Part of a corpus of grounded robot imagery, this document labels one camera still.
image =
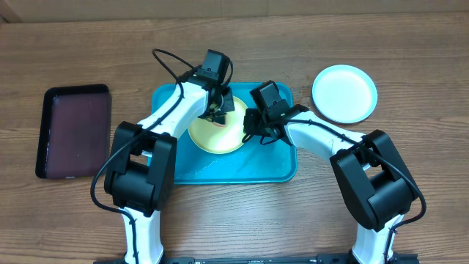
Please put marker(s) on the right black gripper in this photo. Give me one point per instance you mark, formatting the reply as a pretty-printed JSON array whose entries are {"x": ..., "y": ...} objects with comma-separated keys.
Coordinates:
[{"x": 251, "y": 118}]

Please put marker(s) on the black rectangular water tray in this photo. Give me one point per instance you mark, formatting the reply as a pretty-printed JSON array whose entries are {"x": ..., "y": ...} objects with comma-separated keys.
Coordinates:
[{"x": 74, "y": 131}]

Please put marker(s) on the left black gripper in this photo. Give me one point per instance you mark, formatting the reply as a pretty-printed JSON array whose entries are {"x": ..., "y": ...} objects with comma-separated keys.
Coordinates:
[{"x": 226, "y": 93}]

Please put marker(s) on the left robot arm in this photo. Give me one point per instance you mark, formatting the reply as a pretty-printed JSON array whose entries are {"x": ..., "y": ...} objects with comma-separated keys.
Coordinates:
[{"x": 140, "y": 170}]

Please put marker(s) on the light blue plate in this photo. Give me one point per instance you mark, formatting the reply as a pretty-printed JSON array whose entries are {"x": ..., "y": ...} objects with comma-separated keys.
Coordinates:
[{"x": 344, "y": 94}]

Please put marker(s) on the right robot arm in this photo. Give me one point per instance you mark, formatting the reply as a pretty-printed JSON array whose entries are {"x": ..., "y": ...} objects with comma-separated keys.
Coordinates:
[{"x": 376, "y": 185}]

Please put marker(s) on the teal plastic serving tray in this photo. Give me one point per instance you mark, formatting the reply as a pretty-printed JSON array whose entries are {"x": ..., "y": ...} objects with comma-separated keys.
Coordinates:
[{"x": 251, "y": 163}]

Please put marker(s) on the green rimmed yellow plate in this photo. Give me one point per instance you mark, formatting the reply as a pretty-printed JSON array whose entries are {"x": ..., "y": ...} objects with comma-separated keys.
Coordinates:
[{"x": 218, "y": 139}]

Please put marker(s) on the pink and green sponge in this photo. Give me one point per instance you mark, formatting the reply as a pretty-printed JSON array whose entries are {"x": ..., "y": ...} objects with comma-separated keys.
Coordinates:
[{"x": 222, "y": 125}]

